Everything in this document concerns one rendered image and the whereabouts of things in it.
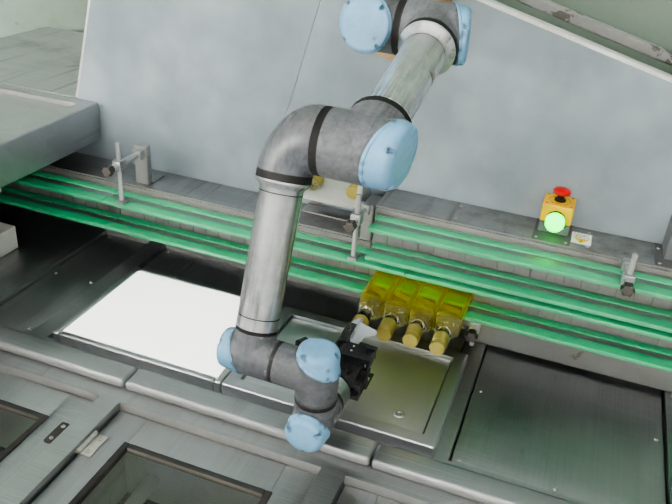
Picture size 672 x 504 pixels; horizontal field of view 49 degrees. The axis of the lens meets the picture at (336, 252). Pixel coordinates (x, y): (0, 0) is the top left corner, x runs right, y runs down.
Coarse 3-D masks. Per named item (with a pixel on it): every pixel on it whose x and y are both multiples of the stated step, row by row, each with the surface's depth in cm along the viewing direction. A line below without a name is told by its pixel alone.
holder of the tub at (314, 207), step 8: (368, 192) 188; (312, 200) 196; (304, 208) 193; (312, 208) 194; (320, 208) 194; (328, 208) 194; (336, 208) 195; (328, 216) 190; (336, 216) 191; (344, 216) 191
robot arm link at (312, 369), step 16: (288, 352) 126; (304, 352) 124; (320, 352) 124; (336, 352) 125; (272, 368) 126; (288, 368) 125; (304, 368) 123; (320, 368) 122; (336, 368) 124; (288, 384) 126; (304, 384) 125; (320, 384) 124; (336, 384) 126; (304, 400) 126; (320, 400) 126; (336, 400) 129
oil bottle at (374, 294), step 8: (376, 272) 174; (384, 272) 174; (376, 280) 171; (384, 280) 171; (392, 280) 172; (368, 288) 168; (376, 288) 168; (384, 288) 168; (360, 296) 165; (368, 296) 165; (376, 296) 165; (384, 296) 166; (360, 304) 164; (368, 304) 164; (376, 304) 163; (376, 312) 164
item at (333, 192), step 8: (328, 184) 191; (336, 184) 190; (344, 184) 189; (304, 192) 187; (312, 192) 187; (320, 192) 188; (328, 192) 188; (336, 192) 188; (344, 192) 188; (360, 192) 181; (320, 200) 185; (328, 200) 185; (336, 200) 184; (344, 200) 185; (352, 200) 185
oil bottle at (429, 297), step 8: (424, 288) 169; (432, 288) 169; (440, 288) 170; (416, 296) 166; (424, 296) 166; (432, 296) 166; (440, 296) 167; (416, 304) 163; (424, 304) 163; (432, 304) 163; (416, 312) 161; (424, 312) 161; (432, 312) 161; (408, 320) 162; (424, 320) 160; (432, 320) 161; (424, 328) 161
